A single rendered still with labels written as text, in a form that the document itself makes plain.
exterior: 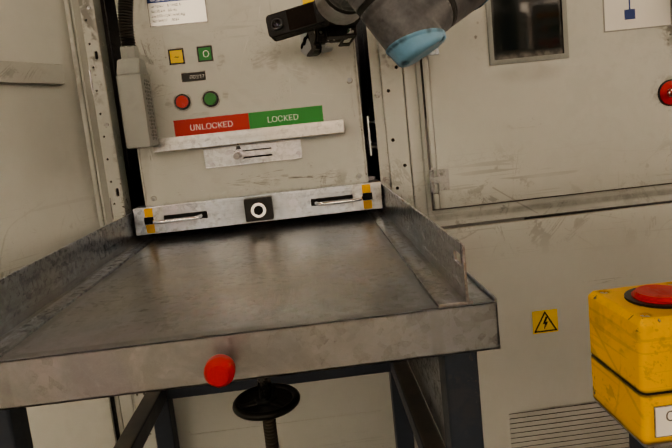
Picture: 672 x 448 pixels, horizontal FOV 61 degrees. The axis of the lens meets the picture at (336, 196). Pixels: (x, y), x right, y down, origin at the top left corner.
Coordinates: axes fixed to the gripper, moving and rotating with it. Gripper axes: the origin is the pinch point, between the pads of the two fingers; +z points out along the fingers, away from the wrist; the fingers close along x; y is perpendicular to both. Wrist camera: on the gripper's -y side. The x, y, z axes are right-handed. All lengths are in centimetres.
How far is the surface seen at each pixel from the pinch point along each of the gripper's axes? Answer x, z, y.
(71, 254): -36, -11, -48
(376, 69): -4.8, 2.4, 16.9
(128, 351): -51, -43, -39
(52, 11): 17, 11, -48
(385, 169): -26.5, 8.3, 16.8
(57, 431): -71, 40, -62
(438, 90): -12.2, -1.5, 28.8
